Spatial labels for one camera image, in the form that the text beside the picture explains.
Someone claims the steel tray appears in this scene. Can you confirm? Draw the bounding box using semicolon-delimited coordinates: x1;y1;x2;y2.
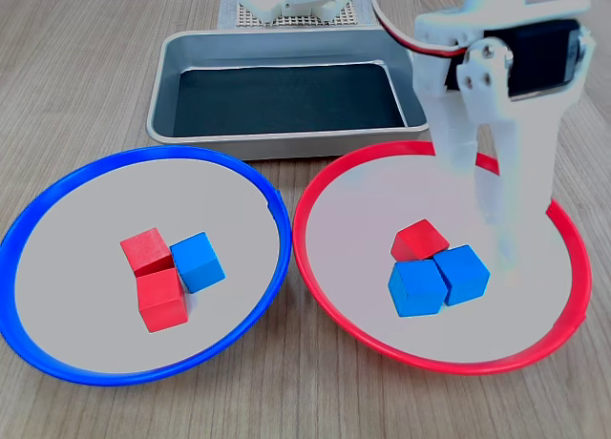
145;28;430;161

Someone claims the red wooden cube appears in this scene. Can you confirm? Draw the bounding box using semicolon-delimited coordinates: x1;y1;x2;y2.
390;219;451;262
137;266;190;334
118;227;176;279

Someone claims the blue wooden cube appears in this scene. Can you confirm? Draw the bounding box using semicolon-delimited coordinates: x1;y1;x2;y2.
169;232;226;295
387;260;450;319
432;244;492;307

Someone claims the red-rimmed white plate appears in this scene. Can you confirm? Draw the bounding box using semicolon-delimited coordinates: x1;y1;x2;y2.
291;140;593;377

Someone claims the red white black cable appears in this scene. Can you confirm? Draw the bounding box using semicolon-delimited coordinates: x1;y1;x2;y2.
367;0;472;59

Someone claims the blue-rimmed white plate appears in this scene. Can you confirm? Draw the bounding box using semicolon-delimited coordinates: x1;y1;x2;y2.
0;145;293;387

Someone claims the black mat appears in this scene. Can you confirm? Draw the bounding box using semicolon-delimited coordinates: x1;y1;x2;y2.
172;62;407;138

